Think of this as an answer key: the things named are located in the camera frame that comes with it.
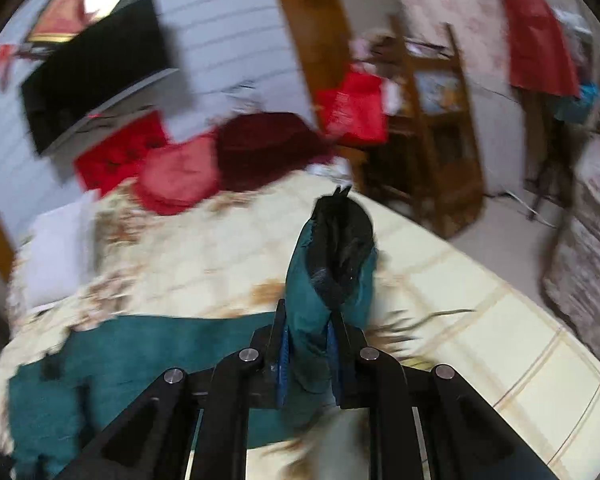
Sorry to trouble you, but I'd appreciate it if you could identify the red calligraphy banner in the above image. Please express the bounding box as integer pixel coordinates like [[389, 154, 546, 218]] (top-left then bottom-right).
[[73, 110, 170, 196]]

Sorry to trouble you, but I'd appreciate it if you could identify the white pillow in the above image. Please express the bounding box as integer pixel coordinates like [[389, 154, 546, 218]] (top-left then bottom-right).
[[23, 190, 99, 312]]

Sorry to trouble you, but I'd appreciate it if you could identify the dark red velvet cushion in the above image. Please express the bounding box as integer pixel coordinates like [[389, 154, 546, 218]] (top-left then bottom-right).
[[215, 112, 330, 192]]

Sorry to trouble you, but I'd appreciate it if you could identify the red shopping bag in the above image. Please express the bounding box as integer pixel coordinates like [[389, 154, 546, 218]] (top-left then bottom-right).
[[315, 70, 389, 148]]

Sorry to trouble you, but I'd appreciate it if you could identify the red hanging cloth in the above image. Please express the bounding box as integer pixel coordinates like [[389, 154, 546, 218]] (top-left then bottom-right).
[[502, 0, 580, 98]]

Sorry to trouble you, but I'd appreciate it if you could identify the floral pink curtain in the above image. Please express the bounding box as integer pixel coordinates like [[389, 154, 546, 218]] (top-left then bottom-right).
[[401, 0, 509, 93]]

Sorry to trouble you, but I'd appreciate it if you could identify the wooden shelf rack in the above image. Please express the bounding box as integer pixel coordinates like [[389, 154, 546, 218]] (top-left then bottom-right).
[[363, 14, 484, 238]]

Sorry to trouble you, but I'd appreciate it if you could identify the floral plaid bed sheet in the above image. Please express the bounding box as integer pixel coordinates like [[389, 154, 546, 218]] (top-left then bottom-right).
[[0, 171, 600, 479]]

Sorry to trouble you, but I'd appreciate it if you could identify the red heart-shaped cushion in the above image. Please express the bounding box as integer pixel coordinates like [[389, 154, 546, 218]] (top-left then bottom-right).
[[133, 132, 220, 216]]

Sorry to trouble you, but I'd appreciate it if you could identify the framed red picture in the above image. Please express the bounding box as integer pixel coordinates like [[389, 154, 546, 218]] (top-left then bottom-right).
[[26, 0, 122, 44]]

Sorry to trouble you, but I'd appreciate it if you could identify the black wall television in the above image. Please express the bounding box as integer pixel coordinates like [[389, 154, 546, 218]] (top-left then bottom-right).
[[20, 0, 178, 155]]

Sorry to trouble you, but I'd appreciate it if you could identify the dark green puffer jacket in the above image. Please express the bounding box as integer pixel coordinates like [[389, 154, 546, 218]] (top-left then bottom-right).
[[8, 195, 373, 479]]

